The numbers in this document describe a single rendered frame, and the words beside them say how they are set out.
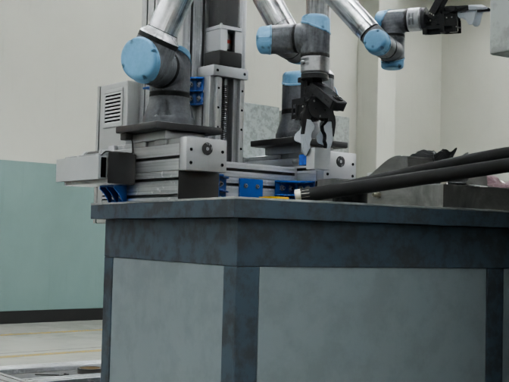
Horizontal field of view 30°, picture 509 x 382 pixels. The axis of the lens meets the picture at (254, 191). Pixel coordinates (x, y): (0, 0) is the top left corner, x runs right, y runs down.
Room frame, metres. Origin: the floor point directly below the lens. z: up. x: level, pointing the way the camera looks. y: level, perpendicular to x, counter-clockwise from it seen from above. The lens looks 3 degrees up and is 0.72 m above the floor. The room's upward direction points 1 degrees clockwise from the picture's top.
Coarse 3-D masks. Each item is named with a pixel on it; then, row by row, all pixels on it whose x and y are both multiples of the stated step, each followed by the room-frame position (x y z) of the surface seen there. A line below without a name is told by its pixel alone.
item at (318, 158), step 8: (312, 152) 2.39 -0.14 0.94; (320, 152) 2.39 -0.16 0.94; (328, 152) 2.40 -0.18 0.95; (296, 160) 2.48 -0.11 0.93; (304, 160) 2.42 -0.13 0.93; (312, 160) 2.39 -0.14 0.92; (320, 160) 2.39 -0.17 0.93; (328, 160) 2.40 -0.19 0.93; (312, 168) 2.39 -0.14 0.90; (320, 168) 2.39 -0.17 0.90; (328, 168) 2.40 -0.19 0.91
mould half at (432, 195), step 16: (400, 160) 2.29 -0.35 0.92; (416, 160) 2.28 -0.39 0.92; (384, 192) 2.34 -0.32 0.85; (400, 192) 2.29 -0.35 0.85; (416, 192) 2.24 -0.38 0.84; (432, 192) 2.19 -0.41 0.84; (448, 192) 2.17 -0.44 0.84; (464, 192) 2.20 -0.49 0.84; (480, 192) 2.22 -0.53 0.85; (496, 192) 2.25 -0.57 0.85; (480, 208) 2.22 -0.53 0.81; (496, 208) 2.25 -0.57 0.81
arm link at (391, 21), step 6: (378, 12) 3.03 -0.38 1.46; (384, 12) 3.02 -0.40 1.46; (390, 12) 3.01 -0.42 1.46; (396, 12) 3.00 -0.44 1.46; (402, 12) 2.99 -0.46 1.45; (378, 18) 3.02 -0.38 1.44; (384, 18) 3.01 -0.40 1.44; (390, 18) 3.00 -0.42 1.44; (396, 18) 2.99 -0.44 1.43; (402, 18) 2.98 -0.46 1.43; (384, 24) 3.01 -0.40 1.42; (390, 24) 3.00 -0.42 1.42; (396, 24) 3.00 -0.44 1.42; (402, 24) 2.99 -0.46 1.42; (390, 30) 3.00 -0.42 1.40; (396, 30) 3.00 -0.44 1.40; (402, 30) 3.01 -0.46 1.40; (408, 30) 3.00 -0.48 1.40
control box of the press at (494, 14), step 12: (492, 0) 1.72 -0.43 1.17; (504, 0) 1.69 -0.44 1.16; (492, 12) 1.71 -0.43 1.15; (504, 12) 1.69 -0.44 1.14; (492, 24) 1.71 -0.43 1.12; (504, 24) 1.69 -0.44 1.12; (492, 36) 1.71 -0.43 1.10; (504, 36) 1.69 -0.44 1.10; (492, 48) 1.71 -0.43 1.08; (504, 48) 1.69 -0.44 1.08
